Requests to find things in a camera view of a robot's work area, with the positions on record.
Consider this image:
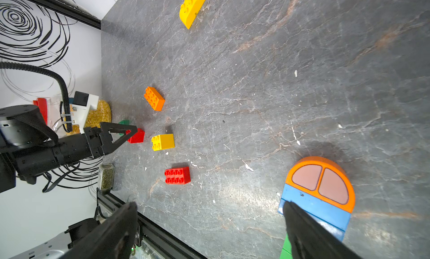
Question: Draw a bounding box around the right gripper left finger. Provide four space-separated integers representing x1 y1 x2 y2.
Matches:
62 202 138 259

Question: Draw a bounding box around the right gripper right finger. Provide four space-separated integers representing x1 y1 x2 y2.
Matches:
283 201 360 259

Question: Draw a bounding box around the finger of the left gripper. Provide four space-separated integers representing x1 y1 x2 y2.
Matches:
99 122 138 151

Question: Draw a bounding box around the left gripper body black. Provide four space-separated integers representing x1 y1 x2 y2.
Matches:
13 127 101 184

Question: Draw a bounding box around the green tall lego brick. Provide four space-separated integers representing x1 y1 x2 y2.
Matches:
279 236 293 259

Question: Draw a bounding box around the light blue lego brick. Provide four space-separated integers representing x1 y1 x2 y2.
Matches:
278 184 351 241

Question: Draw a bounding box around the orange round lego piece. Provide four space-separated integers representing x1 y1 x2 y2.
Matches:
285 156 356 214

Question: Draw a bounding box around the green flat lego plate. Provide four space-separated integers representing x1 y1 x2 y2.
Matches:
119 120 130 136

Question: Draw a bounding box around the small red lego brick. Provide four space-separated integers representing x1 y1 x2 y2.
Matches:
127 128 145 144

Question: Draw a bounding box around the yellow square lego brick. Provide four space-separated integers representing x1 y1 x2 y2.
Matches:
151 134 175 151

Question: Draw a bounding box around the orange long lego brick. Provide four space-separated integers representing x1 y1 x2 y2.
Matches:
144 86 165 111

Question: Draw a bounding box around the red flat lego brick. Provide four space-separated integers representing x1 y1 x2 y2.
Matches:
164 167 191 185

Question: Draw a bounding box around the yellow curved lego brick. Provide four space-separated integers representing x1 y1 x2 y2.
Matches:
180 0 206 29

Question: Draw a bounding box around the small spice jar left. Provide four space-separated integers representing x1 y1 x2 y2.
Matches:
98 163 115 194

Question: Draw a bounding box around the plastic jar red lid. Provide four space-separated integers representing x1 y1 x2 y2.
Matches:
32 97 112 136

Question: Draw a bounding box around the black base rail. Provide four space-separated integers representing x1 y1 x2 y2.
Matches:
97 191 205 259

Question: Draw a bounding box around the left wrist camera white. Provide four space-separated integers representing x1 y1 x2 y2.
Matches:
60 91 99 135

